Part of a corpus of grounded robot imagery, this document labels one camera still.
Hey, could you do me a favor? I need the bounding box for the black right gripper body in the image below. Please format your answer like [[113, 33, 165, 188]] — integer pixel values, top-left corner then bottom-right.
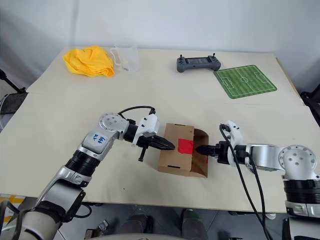
[[212, 141, 236, 165]]

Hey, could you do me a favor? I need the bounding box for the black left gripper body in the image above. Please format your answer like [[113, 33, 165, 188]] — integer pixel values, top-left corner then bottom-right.
[[136, 136, 156, 163]]

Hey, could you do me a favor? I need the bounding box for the brown cardboard box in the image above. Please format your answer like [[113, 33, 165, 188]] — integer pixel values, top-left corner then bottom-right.
[[157, 122, 209, 178]]

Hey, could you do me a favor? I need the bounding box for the yellow striped box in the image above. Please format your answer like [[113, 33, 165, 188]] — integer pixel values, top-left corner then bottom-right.
[[0, 193, 26, 223]]

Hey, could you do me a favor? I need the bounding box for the red block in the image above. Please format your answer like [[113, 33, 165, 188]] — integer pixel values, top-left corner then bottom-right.
[[177, 139, 194, 154]]

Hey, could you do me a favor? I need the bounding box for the green soccer field mat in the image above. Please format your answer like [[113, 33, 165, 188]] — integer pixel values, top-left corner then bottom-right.
[[213, 64, 278, 100]]

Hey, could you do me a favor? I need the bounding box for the gray remote controller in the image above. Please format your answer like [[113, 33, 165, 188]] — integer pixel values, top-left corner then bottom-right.
[[176, 52, 222, 73]]

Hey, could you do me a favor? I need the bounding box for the clear plastic measuring cup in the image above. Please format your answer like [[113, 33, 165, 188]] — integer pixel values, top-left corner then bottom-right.
[[109, 42, 140, 73]]

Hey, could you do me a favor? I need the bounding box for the yellow cloth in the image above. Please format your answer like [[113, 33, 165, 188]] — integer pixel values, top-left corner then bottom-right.
[[62, 44, 115, 78]]

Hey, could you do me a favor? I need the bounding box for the dark metal clamp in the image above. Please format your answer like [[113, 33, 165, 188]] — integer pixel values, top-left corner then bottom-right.
[[84, 219, 108, 240]]

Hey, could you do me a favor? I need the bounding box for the black stand with mesh plate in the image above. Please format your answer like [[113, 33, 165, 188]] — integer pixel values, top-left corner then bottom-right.
[[0, 68, 29, 116]]

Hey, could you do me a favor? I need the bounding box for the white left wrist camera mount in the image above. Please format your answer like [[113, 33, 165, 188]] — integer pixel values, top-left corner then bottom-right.
[[138, 113, 161, 138]]

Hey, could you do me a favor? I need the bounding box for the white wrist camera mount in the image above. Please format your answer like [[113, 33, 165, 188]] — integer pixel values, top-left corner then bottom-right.
[[219, 119, 245, 148], [138, 113, 161, 138]]

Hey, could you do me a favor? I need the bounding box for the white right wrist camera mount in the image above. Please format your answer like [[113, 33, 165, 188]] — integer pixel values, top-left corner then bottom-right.
[[219, 119, 245, 148]]

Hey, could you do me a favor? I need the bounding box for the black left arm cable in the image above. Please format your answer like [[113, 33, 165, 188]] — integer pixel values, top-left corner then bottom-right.
[[117, 106, 157, 123]]

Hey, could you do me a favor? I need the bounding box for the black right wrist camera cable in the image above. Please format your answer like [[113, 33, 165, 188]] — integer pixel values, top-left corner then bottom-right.
[[219, 123, 273, 240]]

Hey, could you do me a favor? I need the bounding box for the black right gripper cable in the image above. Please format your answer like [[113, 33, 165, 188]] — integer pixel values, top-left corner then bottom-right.
[[243, 152, 267, 223]]

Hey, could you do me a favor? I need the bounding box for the black frame object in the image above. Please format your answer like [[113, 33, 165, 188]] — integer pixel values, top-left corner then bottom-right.
[[299, 83, 320, 113]]

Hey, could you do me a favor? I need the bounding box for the black shoulder cable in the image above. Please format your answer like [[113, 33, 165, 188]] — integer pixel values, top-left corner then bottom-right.
[[0, 199, 28, 240]]

